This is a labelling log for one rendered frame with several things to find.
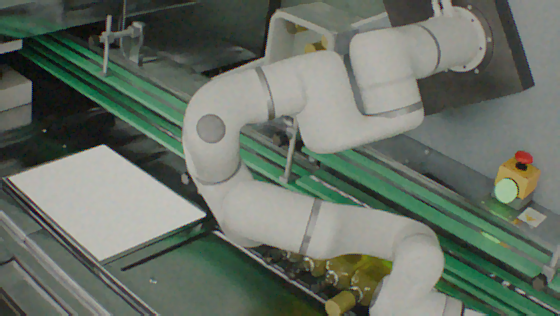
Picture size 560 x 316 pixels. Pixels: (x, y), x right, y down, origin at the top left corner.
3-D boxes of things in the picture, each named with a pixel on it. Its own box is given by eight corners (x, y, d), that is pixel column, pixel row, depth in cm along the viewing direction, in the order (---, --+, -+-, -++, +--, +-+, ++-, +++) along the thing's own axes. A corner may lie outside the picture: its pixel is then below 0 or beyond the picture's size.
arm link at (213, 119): (256, 85, 125) (170, 110, 123) (258, 49, 112) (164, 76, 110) (282, 163, 121) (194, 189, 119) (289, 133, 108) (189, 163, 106)
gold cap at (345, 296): (342, 307, 135) (327, 317, 132) (337, 290, 135) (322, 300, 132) (357, 307, 133) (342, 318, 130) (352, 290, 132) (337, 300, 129)
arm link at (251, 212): (333, 140, 111) (321, 171, 125) (192, 98, 112) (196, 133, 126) (301, 247, 106) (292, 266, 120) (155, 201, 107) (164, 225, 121)
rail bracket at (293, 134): (303, 168, 165) (263, 185, 156) (315, 96, 157) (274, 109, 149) (313, 173, 164) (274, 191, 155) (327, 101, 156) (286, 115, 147)
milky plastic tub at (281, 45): (283, 92, 181) (257, 100, 175) (297, 4, 171) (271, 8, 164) (341, 121, 172) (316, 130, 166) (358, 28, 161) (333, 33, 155)
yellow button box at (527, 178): (505, 185, 147) (489, 196, 142) (514, 152, 143) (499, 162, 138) (532, 199, 143) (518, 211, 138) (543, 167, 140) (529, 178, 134)
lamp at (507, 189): (496, 193, 141) (489, 198, 138) (502, 173, 138) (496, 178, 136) (515, 203, 138) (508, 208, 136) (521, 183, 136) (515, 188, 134)
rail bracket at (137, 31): (148, 59, 207) (83, 77, 192) (154, 3, 199) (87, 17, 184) (158, 65, 205) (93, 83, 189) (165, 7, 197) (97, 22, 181)
